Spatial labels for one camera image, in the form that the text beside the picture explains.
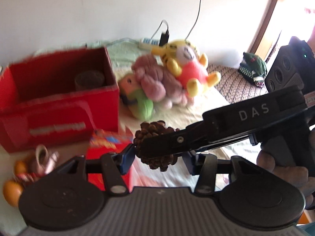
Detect person's right hand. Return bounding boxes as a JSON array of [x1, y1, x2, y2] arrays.
[[256, 127, 315, 210]]

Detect patterned dark blanket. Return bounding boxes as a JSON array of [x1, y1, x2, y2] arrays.
[[207, 64, 268, 103]]

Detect large red cardboard box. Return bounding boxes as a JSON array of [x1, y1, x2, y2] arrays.
[[1, 47, 119, 153]]

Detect green crocodile plush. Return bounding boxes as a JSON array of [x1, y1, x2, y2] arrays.
[[238, 52, 268, 88]]

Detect brown pine cone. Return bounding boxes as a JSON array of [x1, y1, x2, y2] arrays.
[[133, 120, 179, 172]]

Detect pink plush bear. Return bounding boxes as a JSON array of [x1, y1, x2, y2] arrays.
[[131, 54, 194, 110]]

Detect white power strip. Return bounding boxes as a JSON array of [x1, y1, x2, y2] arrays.
[[138, 38, 160, 51]]

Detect wooden door frame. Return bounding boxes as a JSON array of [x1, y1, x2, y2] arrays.
[[247, 0, 278, 53]]

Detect black power adapter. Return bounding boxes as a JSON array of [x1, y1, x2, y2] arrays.
[[158, 30, 169, 46]]

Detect green cartoon bed sheet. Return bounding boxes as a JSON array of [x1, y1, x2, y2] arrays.
[[31, 38, 262, 190]]

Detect yellow tiger plush toy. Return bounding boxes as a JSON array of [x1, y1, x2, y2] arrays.
[[151, 40, 221, 98]]

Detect small red gift box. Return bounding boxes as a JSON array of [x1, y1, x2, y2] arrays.
[[85, 129, 133, 191]]

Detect brown tape roll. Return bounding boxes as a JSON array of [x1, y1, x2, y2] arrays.
[[75, 70, 105, 91]]

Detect black cable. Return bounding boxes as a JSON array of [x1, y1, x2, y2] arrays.
[[147, 0, 207, 41]]

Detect pink ribbon shoe ornament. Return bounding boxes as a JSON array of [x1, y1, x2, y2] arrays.
[[14, 144, 60, 184]]

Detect green dress doll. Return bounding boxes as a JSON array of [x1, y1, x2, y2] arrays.
[[118, 73, 154, 120]]

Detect orange gourd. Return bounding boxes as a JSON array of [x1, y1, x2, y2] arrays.
[[3, 160, 28, 207]]

